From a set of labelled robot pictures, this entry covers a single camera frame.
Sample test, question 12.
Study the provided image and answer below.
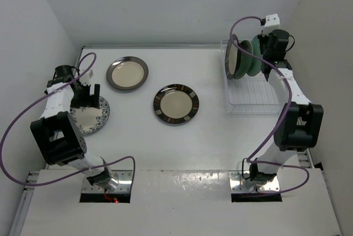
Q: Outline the blue floral white plate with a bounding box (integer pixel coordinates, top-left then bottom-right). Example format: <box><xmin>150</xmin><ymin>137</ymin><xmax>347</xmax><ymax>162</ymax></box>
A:
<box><xmin>69</xmin><ymin>96</ymin><xmax>110</xmax><ymax>135</ymax></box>

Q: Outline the grey rim beige plate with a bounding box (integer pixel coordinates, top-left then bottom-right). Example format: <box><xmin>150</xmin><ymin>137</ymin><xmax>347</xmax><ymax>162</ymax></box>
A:
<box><xmin>106</xmin><ymin>56</ymin><xmax>149</xmax><ymax>91</ymax></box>

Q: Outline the teal flower plate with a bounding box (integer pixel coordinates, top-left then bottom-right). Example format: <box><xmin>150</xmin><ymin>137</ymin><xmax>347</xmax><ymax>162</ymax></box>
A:
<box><xmin>247</xmin><ymin>36</ymin><xmax>262</xmax><ymax>77</ymax></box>
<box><xmin>233</xmin><ymin>40</ymin><xmax>253</xmax><ymax>79</ymax></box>

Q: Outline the grey rim plate front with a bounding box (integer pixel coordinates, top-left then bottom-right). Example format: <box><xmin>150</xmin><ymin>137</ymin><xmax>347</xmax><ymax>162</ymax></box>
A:
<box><xmin>224</xmin><ymin>34</ymin><xmax>239</xmax><ymax>80</ymax></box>

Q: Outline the brown patterned rim plate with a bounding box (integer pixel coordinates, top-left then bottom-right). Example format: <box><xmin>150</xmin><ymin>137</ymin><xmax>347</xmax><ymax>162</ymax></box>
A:
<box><xmin>153</xmin><ymin>84</ymin><xmax>200</xmax><ymax>125</ymax></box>

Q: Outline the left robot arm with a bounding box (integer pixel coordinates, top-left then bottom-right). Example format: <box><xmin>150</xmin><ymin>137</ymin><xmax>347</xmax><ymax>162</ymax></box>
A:
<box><xmin>30</xmin><ymin>65</ymin><xmax>119</xmax><ymax>191</ymax></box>

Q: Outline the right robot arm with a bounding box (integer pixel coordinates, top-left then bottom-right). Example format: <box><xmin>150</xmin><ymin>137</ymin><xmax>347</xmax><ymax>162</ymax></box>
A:
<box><xmin>247</xmin><ymin>29</ymin><xmax>324</xmax><ymax>184</ymax></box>

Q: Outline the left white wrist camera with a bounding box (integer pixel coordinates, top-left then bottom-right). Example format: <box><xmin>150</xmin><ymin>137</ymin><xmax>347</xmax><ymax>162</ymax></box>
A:
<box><xmin>79</xmin><ymin>69</ymin><xmax>93</xmax><ymax>86</ymax></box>

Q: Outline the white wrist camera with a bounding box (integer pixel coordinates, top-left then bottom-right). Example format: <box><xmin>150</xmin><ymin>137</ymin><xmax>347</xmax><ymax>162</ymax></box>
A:
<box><xmin>79</xmin><ymin>69</ymin><xmax>93</xmax><ymax>86</ymax></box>
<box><xmin>260</xmin><ymin>14</ymin><xmax>280</xmax><ymax>36</ymax></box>

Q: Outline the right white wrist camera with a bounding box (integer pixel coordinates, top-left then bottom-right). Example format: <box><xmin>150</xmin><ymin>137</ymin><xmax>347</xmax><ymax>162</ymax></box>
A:
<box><xmin>260</xmin><ymin>14</ymin><xmax>280</xmax><ymax>36</ymax></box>

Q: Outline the white wire dish rack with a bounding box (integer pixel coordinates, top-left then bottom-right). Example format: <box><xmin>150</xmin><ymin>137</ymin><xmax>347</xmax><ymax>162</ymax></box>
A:
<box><xmin>220</xmin><ymin>39</ymin><xmax>283</xmax><ymax>116</ymax></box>

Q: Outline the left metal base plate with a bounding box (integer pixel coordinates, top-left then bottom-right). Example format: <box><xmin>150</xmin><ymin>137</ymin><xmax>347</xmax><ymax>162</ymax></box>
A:
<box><xmin>82</xmin><ymin>170</ymin><xmax>133</xmax><ymax>194</ymax></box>

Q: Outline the metal base plate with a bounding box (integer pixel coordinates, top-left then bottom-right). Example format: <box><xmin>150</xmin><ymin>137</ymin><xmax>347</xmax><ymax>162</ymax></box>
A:
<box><xmin>82</xmin><ymin>170</ymin><xmax>133</xmax><ymax>194</ymax></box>
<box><xmin>228</xmin><ymin>170</ymin><xmax>280</xmax><ymax>194</ymax></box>

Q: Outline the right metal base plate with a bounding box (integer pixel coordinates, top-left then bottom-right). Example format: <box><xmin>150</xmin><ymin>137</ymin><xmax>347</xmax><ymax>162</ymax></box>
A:
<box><xmin>228</xmin><ymin>170</ymin><xmax>280</xmax><ymax>194</ymax></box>

